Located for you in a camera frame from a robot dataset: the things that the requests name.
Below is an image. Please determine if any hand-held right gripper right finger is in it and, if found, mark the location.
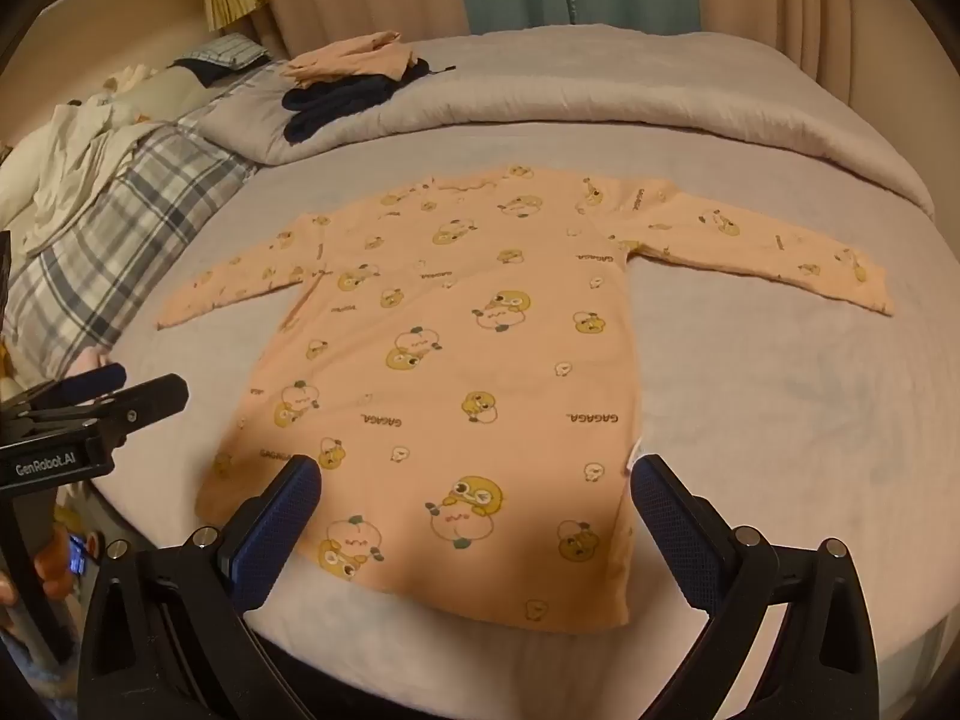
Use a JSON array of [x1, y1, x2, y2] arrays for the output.
[[630, 454, 878, 720]]

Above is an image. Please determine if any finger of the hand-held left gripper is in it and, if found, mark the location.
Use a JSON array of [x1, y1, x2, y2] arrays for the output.
[[45, 373, 191, 466], [30, 362, 128, 412]]

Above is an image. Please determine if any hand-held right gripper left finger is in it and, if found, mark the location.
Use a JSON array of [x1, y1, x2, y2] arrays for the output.
[[79, 454, 323, 720]]

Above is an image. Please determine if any peach cartoon print shirt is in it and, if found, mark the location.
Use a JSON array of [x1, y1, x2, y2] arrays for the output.
[[156, 163, 897, 631]]

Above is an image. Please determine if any person's left hand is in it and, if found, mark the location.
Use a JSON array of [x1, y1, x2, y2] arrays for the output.
[[34, 525, 85, 602]]

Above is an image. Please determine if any bed with lilac sheet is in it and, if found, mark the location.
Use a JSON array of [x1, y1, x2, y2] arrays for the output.
[[90, 30, 953, 720]]

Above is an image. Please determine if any plaid quilt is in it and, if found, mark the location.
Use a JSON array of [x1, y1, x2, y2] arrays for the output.
[[0, 60, 301, 391]]

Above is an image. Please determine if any cream crumpled cloth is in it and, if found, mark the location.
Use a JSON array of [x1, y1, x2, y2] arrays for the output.
[[0, 64, 188, 256]]

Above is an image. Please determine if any folded navy garment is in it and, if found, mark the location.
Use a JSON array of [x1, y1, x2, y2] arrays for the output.
[[281, 56, 457, 145]]

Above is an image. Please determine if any striped pillow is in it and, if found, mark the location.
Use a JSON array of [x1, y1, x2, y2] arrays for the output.
[[174, 34, 271, 87]]

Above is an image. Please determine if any cream headboard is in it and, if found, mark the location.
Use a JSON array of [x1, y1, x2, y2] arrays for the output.
[[22, 0, 226, 102]]

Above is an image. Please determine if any folded peach garment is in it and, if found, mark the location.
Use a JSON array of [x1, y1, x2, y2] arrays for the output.
[[281, 30, 417, 87]]

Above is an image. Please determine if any grey duvet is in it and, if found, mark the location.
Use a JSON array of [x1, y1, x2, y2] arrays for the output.
[[199, 30, 938, 220]]

